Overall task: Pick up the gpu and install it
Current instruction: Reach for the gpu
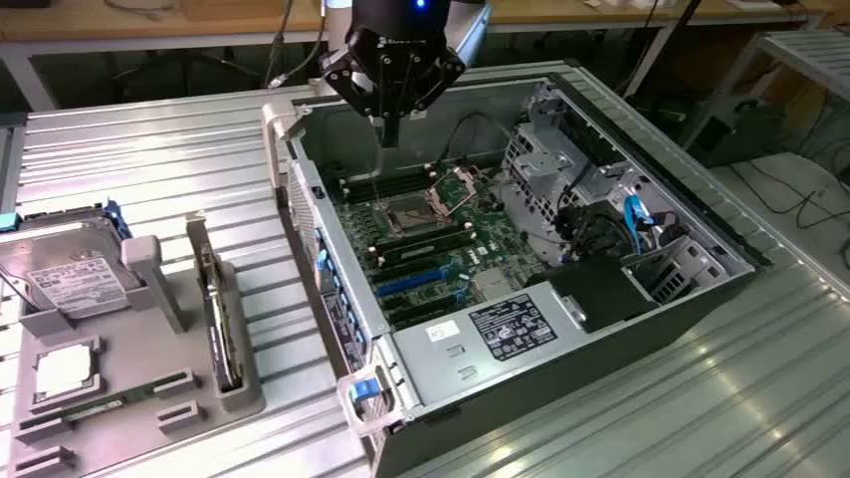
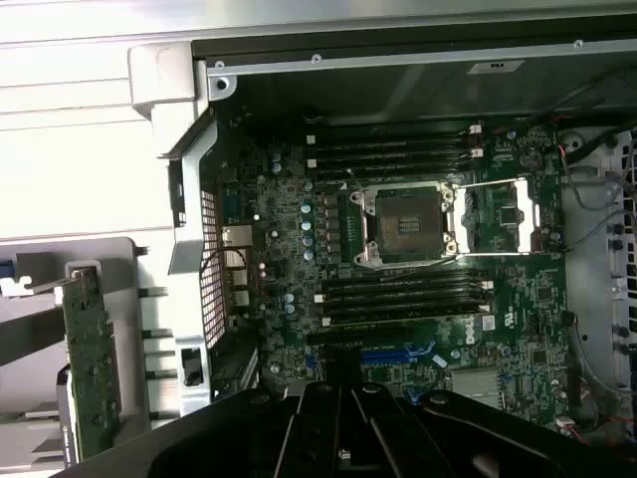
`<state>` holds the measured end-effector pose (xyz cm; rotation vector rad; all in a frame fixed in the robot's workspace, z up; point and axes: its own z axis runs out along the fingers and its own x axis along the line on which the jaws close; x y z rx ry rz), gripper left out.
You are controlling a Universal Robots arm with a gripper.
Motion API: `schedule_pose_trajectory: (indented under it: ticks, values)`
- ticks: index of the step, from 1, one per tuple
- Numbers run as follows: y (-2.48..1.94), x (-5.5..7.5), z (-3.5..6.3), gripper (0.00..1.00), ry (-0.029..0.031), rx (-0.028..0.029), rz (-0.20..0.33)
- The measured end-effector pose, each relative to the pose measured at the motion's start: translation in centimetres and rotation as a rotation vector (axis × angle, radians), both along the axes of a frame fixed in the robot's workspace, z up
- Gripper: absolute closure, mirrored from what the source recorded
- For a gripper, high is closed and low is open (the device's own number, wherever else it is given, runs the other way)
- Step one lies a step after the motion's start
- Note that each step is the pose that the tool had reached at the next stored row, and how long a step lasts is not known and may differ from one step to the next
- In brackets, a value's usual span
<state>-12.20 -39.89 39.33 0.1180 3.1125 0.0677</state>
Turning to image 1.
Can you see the graphics card with metal bracket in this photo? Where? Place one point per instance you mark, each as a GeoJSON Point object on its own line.
{"type": "Point", "coordinates": [215, 299]}

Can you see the black plastic shroud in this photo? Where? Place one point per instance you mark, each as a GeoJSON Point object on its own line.
{"type": "Point", "coordinates": [598, 294]}

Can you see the CPU socket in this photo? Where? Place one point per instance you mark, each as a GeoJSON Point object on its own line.
{"type": "Point", "coordinates": [408, 216]}

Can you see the PCIe expansion slot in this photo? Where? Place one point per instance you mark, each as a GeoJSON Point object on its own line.
{"type": "Point", "coordinates": [408, 281]}
{"type": "Point", "coordinates": [417, 295]}

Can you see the grey power supply unit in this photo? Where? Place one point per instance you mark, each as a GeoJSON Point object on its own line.
{"type": "Point", "coordinates": [431, 368]}

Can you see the green motherboard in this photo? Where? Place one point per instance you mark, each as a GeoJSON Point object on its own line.
{"type": "Point", "coordinates": [491, 234]}

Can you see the small metal disk bay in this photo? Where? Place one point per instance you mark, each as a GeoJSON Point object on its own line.
{"type": "Point", "coordinates": [670, 279]}

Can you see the installed RAM stick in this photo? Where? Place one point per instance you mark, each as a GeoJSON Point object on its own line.
{"type": "Point", "coordinates": [424, 251]}

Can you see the grey parts rack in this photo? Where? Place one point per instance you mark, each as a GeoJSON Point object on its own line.
{"type": "Point", "coordinates": [119, 398]}

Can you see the metal disk bay cage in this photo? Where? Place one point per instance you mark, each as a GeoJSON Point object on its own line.
{"type": "Point", "coordinates": [538, 169]}

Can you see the open PC case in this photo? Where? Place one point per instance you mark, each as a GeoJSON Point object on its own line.
{"type": "Point", "coordinates": [464, 438]}

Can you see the hard disk with white label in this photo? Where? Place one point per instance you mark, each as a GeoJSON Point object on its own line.
{"type": "Point", "coordinates": [67, 279]}

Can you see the wooden desk with white frame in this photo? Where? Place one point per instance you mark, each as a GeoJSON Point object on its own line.
{"type": "Point", "coordinates": [199, 20]}

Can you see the metal slat side table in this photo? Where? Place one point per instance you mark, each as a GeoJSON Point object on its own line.
{"type": "Point", "coordinates": [810, 50]}

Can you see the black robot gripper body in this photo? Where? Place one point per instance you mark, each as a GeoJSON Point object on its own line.
{"type": "Point", "coordinates": [397, 30]}

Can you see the CPU with silver lid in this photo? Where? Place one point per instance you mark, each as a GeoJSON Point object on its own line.
{"type": "Point", "coordinates": [63, 371]}

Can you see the blue case latch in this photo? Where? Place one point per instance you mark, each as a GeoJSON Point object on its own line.
{"type": "Point", "coordinates": [364, 389]}

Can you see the silver chipset heatsink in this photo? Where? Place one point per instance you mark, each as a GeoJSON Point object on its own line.
{"type": "Point", "coordinates": [494, 285]}

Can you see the metal socket cover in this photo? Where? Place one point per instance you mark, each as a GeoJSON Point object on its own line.
{"type": "Point", "coordinates": [458, 171]}

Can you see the green RAM stick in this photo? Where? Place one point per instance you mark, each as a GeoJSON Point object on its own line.
{"type": "Point", "coordinates": [112, 401]}

